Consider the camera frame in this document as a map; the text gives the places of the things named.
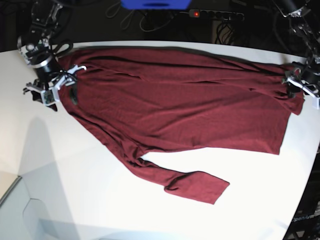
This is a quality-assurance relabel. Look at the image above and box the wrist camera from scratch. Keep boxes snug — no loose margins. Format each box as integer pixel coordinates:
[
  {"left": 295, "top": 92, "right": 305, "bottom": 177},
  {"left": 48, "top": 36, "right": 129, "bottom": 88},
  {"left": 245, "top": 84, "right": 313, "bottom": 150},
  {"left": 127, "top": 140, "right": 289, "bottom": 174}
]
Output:
[
  {"left": 40, "top": 88, "right": 60, "bottom": 107},
  {"left": 312, "top": 97, "right": 320, "bottom": 110}
]

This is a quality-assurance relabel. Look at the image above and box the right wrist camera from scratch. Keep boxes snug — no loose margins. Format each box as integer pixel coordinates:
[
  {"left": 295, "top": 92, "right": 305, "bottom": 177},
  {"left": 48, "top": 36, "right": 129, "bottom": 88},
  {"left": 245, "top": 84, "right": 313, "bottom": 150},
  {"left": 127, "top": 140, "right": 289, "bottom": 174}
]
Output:
[{"left": 40, "top": 88, "right": 60, "bottom": 107}]

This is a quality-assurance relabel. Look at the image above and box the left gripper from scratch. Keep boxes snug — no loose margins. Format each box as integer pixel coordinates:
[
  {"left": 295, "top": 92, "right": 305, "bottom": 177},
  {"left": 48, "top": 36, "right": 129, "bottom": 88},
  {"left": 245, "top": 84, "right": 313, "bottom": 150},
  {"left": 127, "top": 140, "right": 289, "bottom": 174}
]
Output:
[{"left": 282, "top": 61, "right": 320, "bottom": 99}]

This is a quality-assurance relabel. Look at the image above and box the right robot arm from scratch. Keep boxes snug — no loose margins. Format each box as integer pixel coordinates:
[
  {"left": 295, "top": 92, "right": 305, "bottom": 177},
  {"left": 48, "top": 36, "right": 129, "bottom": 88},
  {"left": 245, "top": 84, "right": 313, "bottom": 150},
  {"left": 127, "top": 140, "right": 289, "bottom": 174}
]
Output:
[{"left": 17, "top": 0, "right": 87, "bottom": 112}]

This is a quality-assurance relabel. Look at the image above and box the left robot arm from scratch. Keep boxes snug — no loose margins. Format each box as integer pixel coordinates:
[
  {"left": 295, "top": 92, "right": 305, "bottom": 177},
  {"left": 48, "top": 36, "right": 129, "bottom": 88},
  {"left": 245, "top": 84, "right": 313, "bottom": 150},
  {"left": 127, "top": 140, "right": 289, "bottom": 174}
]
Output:
[{"left": 273, "top": 0, "right": 320, "bottom": 102}]

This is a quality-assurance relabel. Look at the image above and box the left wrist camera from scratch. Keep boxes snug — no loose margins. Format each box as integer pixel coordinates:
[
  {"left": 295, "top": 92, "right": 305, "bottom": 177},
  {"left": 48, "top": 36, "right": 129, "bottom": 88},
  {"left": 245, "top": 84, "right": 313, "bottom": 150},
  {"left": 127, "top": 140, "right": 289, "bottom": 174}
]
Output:
[{"left": 312, "top": 97, "right": 320, "bottom": 110}]

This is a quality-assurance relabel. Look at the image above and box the blue box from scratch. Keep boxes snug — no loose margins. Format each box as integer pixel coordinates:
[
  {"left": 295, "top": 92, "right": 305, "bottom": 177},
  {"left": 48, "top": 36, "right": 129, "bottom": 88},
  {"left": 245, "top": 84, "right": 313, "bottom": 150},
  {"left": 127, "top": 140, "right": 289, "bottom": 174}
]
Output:
[{"left": 120, "top": 0, "right": 191, "bottom": 10}]

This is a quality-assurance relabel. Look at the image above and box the dark red t-shirt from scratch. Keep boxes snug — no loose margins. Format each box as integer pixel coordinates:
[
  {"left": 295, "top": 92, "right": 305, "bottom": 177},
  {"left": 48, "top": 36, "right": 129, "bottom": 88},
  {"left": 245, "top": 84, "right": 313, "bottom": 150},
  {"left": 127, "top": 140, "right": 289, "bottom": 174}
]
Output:
[{"left": 59, "top": 48, "right": 304, "bottom": 204}]

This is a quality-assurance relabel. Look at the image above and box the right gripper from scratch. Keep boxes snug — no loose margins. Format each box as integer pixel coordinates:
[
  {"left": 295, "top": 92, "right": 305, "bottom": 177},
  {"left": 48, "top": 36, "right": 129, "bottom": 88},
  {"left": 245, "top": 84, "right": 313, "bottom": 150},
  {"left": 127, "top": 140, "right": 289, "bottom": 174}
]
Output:
[{"left": 22, "top": 64, "right": 87, "bottom": 112}]

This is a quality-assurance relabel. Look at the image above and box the black power strip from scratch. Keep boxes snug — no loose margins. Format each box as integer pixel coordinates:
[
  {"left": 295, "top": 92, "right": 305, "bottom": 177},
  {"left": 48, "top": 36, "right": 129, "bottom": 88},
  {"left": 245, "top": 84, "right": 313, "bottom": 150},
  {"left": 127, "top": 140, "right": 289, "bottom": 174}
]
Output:
[{"left": 187, "top": 9, "right": 245, "bottom": 22}]

